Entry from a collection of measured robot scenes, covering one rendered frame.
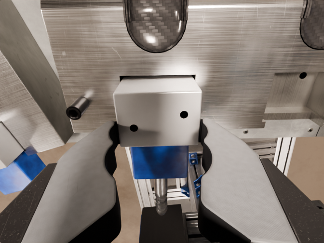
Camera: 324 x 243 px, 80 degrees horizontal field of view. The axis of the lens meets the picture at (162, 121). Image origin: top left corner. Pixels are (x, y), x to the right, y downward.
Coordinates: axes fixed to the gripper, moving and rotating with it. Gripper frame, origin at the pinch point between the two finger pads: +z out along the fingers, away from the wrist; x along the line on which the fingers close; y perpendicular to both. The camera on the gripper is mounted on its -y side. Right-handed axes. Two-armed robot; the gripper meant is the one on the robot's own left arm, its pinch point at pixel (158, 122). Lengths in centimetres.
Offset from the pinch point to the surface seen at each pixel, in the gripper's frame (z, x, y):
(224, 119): 2.4, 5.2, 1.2
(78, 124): 2.4, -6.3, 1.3
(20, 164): 4.7, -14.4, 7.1
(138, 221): 91, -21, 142
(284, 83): 5.1, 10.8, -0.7
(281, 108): 4.8, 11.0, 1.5
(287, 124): 11.4, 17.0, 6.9
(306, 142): 92, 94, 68
